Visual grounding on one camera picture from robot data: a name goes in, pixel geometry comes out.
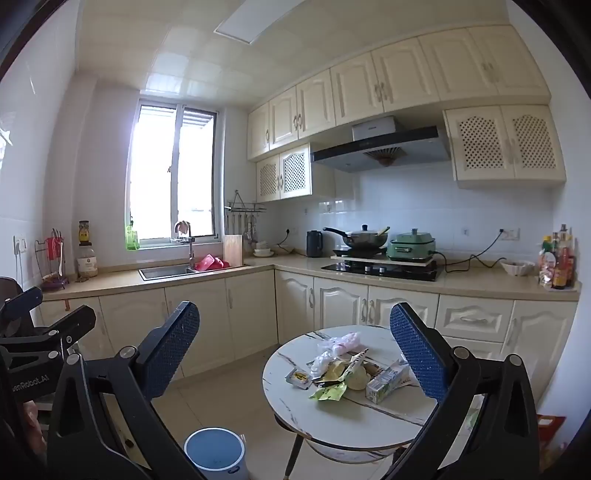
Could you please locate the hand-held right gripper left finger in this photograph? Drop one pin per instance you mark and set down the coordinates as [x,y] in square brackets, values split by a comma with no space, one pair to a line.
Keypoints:
[173,350]

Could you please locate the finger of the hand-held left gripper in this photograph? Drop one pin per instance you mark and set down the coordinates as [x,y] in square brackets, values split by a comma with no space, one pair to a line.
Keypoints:
[21,307]
[69,323]

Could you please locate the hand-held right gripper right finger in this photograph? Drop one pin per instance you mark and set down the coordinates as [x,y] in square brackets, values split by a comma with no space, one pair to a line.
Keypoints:
[415,355]

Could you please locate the green white drink carton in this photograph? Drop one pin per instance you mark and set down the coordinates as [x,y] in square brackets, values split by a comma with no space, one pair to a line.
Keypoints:
[383,385]

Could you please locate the white striped paper sleeve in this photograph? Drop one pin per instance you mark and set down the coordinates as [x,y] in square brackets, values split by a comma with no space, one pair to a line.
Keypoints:
[355,362]

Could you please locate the yellow fruit peel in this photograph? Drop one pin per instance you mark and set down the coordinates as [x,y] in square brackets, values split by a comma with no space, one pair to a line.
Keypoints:
[358,379]

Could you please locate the trash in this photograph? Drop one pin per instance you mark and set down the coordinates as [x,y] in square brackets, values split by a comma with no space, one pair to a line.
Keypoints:
[344,344]

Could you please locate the yellow green snack packet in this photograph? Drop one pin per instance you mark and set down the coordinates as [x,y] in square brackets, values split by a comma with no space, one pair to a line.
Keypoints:
[334,371]

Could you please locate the clear plastic wrapper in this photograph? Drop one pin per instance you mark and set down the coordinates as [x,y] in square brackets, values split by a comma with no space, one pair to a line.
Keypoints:
[321,362]

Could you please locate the blue trash bin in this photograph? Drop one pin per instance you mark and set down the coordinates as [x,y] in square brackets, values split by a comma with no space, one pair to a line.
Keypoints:
[207,447]

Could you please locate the person's left hand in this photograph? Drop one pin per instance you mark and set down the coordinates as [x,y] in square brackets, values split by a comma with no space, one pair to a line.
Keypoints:
[34,429]

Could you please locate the cream sink base cabinet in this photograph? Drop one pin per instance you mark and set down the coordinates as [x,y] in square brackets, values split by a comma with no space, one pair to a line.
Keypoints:
[194,318]

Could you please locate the clear plastic jug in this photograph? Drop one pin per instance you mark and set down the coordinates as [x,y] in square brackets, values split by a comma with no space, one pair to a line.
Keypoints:
[87,263]

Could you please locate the steel sink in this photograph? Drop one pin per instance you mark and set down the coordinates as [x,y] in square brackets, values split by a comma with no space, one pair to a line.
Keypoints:
[166,271]

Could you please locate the black gas stove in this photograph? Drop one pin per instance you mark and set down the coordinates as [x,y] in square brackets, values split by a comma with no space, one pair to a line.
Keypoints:
[383,272]

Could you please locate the yellow label bottle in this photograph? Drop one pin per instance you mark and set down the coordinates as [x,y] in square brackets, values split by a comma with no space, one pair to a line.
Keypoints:
[84,233]

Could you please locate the red dish basin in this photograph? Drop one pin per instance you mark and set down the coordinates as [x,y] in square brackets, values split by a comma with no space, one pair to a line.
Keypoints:
[210,263]

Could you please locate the cream stove base cabinet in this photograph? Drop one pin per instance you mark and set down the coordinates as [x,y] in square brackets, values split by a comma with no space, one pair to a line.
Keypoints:
[337,300]

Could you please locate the metal faucet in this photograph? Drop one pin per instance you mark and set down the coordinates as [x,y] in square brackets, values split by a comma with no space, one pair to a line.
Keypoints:
[190,249]

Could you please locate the green plastic bottle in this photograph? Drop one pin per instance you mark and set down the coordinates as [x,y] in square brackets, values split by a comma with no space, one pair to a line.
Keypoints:
[132,239]

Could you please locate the green electric cooker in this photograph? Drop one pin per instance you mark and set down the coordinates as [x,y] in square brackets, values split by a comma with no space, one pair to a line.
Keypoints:
[411,247]

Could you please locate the round marble table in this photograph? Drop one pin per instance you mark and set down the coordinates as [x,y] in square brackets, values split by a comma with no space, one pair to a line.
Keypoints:
[323,420]

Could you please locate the wooden cutting board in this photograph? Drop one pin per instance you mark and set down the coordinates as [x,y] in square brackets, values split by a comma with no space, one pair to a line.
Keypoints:
[233,251]

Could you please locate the black induction cooker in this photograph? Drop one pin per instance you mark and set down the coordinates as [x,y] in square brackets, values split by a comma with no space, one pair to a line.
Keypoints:
[355,253]

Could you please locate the wok with lid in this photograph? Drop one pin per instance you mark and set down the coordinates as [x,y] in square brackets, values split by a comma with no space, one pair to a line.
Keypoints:
[364,240]

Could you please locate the white bowl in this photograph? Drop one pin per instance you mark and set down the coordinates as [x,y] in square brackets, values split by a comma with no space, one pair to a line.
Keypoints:
[517,268]

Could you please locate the stack of white bowls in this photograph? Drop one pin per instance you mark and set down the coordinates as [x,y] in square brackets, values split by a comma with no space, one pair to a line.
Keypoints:
[264,250]

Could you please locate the black kettle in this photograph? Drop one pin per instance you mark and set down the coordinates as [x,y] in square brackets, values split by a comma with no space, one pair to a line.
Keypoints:
[315,244]

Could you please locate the hanging utensil rack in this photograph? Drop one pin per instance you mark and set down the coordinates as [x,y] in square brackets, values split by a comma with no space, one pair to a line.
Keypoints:
[244,210]

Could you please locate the group of condiment bottles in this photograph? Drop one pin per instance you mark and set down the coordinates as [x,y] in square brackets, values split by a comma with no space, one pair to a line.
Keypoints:
[558,263]

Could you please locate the sliding window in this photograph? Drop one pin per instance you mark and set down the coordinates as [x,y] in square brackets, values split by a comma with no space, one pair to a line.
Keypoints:
[157,175]

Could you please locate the small lattice door cabinet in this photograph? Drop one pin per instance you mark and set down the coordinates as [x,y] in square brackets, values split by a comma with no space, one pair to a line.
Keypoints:
[286,173]

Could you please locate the range hood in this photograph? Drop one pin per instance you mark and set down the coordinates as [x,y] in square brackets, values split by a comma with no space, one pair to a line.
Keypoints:
[378,147]

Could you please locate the wide lattice door cabinet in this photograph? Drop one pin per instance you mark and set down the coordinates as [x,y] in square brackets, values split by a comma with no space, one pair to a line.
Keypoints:
[503,143]

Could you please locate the cream upper cabinets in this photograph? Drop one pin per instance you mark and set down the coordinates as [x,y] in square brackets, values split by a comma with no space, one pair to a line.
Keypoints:
[401,78]

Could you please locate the ceiling light panel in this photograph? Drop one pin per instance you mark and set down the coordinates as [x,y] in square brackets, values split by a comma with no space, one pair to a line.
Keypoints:
[258,21]

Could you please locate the white wall socket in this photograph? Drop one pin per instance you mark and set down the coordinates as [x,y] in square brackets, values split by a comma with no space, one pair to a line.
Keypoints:
[510,234]
[19,244]

